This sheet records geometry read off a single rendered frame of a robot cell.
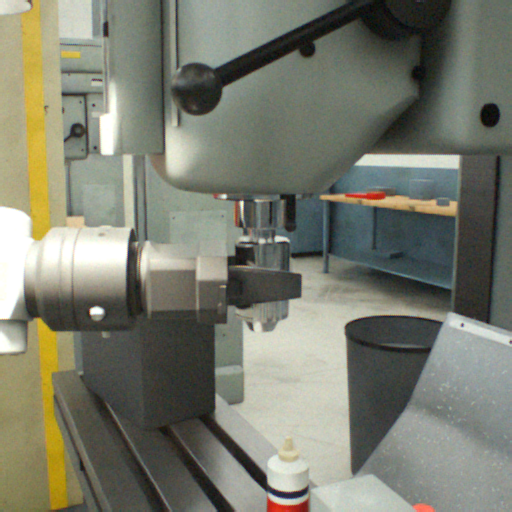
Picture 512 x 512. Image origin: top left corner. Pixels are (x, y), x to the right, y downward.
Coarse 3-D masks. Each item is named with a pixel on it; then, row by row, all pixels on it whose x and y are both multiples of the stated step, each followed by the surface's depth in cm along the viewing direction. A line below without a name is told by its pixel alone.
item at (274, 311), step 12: (288, 252) 52; (240, 264) 51; (252, 264) 50; (264, 264) 50; (276, 264) 51; (288, 264) 52; (288, 300) 53; (240, 312) 52; (252, 312) 51; (264, 312) 51; (276, 312) 51
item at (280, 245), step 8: (240, 240) 51; (248, 240) 51; (272, 240) 51; (280, 240) 51; (288, 240) 52; (240, 248) 51; (248, 248) 50; (256, 248) 50; (264, 248) 50; (272, 248) 50; (280, 248) 51; (288, 248) 52
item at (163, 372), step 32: (160, 320) 82; (192, 320) 85; (96, 352) 94; (128, 352) 84; (160, 352) 83; (192, 352) 86; (96, 384) 95; (128, 384) 85; (160, 384) 84; (192, 384) 87; (128, 416) 86; (160, 416) 84; (192, 416) 87
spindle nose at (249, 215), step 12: (240, 204) 50; (252, 204) 49; (264, 204) 49; (276, 204) 50; (240, 216) 50; (252, 216) 50; (264, 216) 50; (276, 216) 50; (252, 228) 50; (264, 228) 50; (276, 228) 50
